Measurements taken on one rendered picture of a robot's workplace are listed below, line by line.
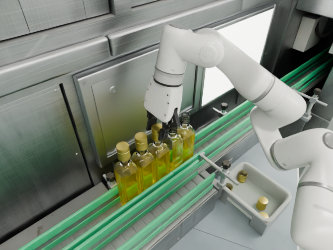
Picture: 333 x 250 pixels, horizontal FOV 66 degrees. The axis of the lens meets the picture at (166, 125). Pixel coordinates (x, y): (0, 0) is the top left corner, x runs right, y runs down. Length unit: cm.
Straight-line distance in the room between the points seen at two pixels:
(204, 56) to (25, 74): 39
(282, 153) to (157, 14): 50
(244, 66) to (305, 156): 26
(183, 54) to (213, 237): 66
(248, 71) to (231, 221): 59
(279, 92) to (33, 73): 56
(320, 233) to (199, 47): 46
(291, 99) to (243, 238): 55
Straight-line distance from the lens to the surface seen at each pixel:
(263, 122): 74
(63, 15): 67
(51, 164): 84
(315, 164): 69
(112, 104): 77
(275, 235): 107
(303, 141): 70
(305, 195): 67
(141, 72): 78
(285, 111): 69
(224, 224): 104
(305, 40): 166
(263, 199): 106
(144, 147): 72
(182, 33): 61
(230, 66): 72
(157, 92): 67
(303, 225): 64
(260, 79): 65
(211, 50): 59
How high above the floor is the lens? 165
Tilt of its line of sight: 42 degrees down
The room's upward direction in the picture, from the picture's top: straight up
